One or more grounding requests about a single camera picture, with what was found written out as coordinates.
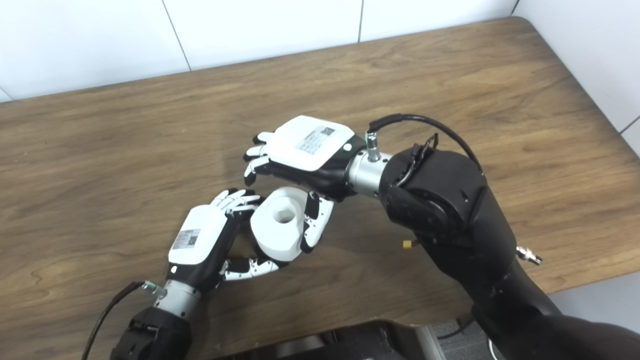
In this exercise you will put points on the white and black left hand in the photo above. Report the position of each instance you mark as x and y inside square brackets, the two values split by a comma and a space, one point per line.
[197, 240]

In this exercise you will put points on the white and black right hand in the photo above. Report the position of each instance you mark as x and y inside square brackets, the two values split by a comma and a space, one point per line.
[310, 145]

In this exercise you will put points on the round white piece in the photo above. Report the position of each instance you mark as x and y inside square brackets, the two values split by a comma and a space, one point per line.
[272, 232]

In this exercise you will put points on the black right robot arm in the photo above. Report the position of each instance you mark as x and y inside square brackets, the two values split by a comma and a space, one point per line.
[450, 200]

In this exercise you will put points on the black robot torso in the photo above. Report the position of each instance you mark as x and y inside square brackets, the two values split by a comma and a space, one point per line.
[350, 342]

